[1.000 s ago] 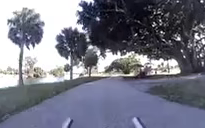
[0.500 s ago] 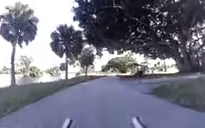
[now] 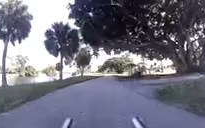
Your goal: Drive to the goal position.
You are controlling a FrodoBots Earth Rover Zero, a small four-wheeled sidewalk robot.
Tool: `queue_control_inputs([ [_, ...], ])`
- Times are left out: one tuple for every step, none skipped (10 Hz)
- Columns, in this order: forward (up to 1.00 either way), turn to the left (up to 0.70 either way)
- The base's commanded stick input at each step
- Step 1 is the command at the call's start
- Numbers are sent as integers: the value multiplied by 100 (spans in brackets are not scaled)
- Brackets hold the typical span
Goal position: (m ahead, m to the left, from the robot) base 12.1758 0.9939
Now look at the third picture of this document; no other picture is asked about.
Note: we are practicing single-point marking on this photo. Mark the distant broad tree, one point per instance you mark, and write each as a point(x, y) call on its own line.
point(116, 65)

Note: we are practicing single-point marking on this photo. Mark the small tree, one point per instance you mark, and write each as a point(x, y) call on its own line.
point(82, 60)

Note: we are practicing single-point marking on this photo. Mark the grey asphalt path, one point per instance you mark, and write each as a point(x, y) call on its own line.
point(103, 103)

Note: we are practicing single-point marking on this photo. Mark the large broad dark tree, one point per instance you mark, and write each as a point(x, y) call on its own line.
point(150, 30)

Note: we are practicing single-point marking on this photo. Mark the robot's own part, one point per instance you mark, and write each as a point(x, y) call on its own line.
point(137, 122)
point(67, 123)

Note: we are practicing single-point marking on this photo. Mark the row of distant trees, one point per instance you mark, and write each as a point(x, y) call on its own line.
point(26, 69)

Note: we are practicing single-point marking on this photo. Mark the pond water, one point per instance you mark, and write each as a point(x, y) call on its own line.
point(20, 80)

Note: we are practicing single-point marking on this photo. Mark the grass strip beside pond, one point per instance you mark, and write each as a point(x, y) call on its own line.
point(20, 95)

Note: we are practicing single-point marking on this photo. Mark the grass field with shade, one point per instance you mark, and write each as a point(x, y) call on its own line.
point(190, 96)

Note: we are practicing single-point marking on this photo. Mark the tall palm tree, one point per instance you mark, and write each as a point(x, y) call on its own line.
point(5, 53)

